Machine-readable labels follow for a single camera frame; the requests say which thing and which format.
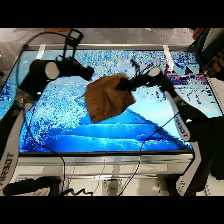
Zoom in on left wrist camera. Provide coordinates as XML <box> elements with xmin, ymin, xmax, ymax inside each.
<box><xmin>62</xmin><ymin>28</ymin><xmax>85</xmax><ymax>62</ymax></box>

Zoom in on heap of clothes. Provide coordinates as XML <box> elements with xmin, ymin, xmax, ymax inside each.
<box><xmin>190</xmin><ymin>28</ymin><xmax>224</xmax><ymax>82</ymax></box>

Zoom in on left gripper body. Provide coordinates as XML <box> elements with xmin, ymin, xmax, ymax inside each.
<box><xmin>59</xmin><ymin>57</ymin><xmax>95</xmax><ymax>81</ymax></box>

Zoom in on silver frame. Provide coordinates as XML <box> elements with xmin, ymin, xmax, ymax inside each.
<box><xmin>0</xmin><ymin>43</ymin><xmax>224</xmax><ymax>197</ymax></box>

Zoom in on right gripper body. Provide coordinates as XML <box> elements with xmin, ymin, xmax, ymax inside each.
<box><xmin>115</xmin><ymin>74</ymin><xmax>152</xmax><ymax>92</ymax></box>

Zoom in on brown trousers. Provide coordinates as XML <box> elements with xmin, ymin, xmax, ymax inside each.
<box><xmin>83</xmin><ymin>73</ymin><xmax>137</xmax><ymax>124</ymax></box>

